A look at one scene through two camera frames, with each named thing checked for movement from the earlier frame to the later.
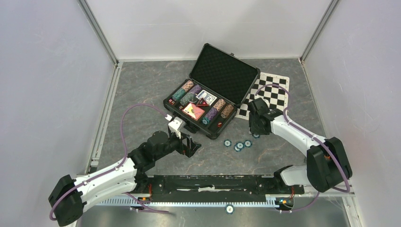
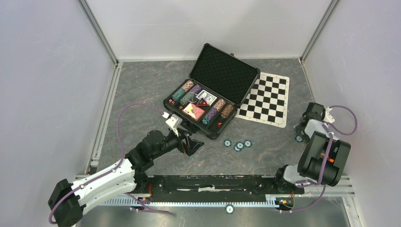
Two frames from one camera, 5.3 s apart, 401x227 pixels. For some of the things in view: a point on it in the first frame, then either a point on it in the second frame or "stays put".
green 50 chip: [229, 209] stays put
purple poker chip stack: [196, 89] stays put
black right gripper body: [254, 126] → [299, 131]
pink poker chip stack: [188, 85] stays put
